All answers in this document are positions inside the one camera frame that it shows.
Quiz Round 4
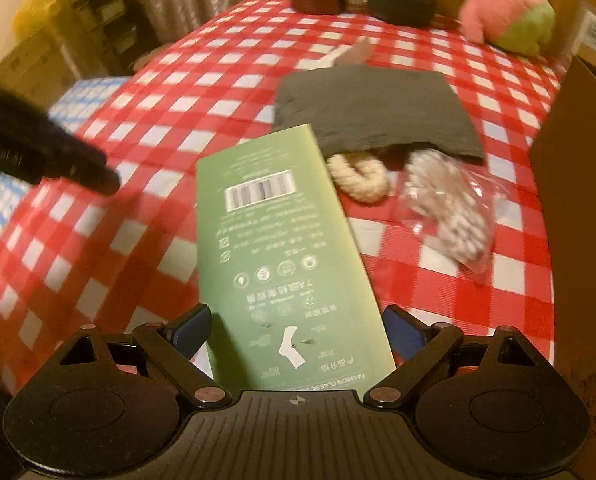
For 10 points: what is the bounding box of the grey cloth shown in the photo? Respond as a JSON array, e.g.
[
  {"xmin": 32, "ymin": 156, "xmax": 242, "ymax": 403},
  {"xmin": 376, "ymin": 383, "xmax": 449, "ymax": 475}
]
[{"xmin": 274, "ymin": 66, "xmax": 486, "ymax": 162}]

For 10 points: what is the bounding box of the yellow plastic bag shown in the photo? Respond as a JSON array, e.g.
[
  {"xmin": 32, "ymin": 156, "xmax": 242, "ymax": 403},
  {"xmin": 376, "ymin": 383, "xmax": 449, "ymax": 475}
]
[{"xmin": 12, "ymin": 0, "xmax": 64, "ymax": 33}]

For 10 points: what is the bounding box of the pink starfish plush toy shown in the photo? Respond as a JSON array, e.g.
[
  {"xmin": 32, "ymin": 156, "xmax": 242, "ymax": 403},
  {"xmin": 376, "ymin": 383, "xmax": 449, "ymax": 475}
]
[{"xmin": 450, "ymin": 0, "xmax": 557, "ymax": 56}]

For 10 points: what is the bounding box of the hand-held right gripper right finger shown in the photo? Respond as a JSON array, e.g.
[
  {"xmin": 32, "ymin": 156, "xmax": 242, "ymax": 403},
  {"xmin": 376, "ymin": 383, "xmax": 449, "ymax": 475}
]
[{"xmin": 365, "ymin": 305, "xmax": 536, "ymax": 406}]

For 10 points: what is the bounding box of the brown cardboard box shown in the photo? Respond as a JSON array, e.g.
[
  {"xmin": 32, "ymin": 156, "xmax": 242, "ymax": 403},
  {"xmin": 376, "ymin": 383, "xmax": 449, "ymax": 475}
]
[{"xmin": 529, "ymin": 55, "xmax": 596, "ymax": 466}]

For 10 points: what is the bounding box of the cream fluffy sock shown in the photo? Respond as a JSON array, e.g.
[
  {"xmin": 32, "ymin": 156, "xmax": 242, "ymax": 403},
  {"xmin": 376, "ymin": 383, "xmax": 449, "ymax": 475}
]
[{"xmin": 326, "ymin": 151, "xmax": 393, "ymax": 204}]

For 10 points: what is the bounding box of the green sock package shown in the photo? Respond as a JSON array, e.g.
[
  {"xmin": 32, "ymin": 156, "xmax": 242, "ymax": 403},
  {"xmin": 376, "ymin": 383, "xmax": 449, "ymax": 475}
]
[{"xmin": 195, "ymin": 124, "xmax": 397, "ymax": 392}]

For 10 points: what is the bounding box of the beige stocking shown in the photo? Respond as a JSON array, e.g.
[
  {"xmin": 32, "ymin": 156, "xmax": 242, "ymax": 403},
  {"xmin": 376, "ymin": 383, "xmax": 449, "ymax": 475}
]
[{"xmin": 335, "ymin": 37, "xmax": 375, "ymax": 67}]

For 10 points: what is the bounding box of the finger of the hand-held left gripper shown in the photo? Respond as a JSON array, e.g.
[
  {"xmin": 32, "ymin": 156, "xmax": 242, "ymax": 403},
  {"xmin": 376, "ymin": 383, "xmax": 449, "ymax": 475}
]
[{"xmin": 40, "ymin": 125, "xmax": 121, "ymax": 197}]

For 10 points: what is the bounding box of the dark glass jar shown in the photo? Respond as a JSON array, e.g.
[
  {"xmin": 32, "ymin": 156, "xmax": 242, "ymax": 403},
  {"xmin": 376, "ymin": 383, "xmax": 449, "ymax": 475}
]
[{"xmin": 367, "ymin": 0, "xmax": 437, "ymax": 26}]

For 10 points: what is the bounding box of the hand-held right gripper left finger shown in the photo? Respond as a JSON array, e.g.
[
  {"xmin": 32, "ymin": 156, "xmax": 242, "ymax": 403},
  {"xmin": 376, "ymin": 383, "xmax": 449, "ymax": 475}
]
[{"xmin": 60, "ymin": 304, "xmax": 231, "ymax": 406}]

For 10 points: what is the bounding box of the clear plastic bag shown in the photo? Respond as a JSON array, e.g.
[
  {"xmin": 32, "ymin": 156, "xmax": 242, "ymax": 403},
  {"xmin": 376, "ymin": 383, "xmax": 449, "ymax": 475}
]
[{"xmin": 395, "ymin": 149, "xmax": 501, "ymax": 275}]

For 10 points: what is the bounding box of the tan cardboard carton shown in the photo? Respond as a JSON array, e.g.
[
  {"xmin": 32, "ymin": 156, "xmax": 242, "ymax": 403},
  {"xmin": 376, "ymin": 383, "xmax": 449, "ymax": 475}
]
[{"xmin": 0, "ymin": 27, "xmax": 81, "ymax": 106}]

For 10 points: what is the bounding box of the dark storage shelf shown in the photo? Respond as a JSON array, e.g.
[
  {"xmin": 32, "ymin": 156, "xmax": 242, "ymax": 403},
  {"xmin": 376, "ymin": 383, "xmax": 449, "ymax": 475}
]
[{"xmin": 70, "ymin": 0, "xmax": 146, "ymax": 76}]

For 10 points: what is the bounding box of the red checkered tablecloth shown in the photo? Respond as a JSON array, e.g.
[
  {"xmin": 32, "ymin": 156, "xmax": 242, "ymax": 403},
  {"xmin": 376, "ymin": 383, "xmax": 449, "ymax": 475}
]
[{"xmin": 0, "ymin": 0, "xmax": 566, "ymax": 396}]

